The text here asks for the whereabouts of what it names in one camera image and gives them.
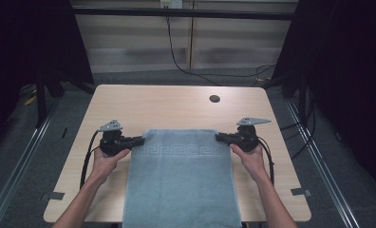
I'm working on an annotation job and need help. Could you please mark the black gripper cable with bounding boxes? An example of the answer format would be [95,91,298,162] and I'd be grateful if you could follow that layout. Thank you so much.
[256,136,275,186]
[79,129,103,190]

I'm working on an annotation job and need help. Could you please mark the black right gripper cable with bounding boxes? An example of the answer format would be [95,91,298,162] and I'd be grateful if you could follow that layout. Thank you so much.
[256,136,275,186]

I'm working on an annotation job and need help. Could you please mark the black curtain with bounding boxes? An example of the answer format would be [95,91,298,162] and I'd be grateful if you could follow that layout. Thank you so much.
[271,0,376,199]
[0,0,96,156]

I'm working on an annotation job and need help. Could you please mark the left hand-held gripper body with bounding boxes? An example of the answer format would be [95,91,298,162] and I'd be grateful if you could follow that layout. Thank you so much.
[97,119,131,157]

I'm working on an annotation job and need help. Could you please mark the black metal stand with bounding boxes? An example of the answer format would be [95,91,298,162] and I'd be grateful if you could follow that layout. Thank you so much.
[34,73,48,129]

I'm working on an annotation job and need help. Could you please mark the person's right hand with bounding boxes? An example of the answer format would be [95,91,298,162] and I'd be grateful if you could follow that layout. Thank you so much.
[229,142,269,184]

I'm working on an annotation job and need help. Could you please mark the white wall socket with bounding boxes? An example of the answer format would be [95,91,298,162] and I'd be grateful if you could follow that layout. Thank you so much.
[159,0,184,10]

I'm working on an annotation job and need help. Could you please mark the metal floor rail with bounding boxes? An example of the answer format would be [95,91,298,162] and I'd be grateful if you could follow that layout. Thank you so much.
[285,100,362,228]
[0,101,63,228]

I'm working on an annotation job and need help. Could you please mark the person's left hand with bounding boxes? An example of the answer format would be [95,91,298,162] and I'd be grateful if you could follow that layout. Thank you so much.
[90,146,132,187]

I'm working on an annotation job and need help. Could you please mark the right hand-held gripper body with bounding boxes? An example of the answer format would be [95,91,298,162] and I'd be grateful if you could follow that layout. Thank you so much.
[233,117,272,153]

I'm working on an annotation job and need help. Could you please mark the black wall cable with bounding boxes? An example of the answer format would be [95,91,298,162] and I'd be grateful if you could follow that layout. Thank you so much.
[165,15,276,87]

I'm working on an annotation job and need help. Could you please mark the grey tape strip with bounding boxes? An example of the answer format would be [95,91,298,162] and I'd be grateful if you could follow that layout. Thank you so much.
[291,187,313,198]
[47,191,66,201]

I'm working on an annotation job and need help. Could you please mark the light blue towel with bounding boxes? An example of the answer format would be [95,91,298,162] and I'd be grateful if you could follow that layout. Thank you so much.
[122,127,243,228]

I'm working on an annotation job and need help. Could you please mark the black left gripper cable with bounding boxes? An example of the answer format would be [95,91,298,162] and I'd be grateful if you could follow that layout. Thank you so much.
[79,129,103,190]

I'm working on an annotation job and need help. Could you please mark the black horizontal frame bar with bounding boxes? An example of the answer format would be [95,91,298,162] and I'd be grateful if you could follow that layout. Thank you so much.
[71,7,297,22]

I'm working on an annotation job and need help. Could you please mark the black floor cables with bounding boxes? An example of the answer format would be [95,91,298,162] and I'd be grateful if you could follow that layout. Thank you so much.
[278,89,317,160]

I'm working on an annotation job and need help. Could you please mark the yellow floor object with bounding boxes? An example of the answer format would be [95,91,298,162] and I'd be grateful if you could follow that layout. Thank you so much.
[23,95,38,107]

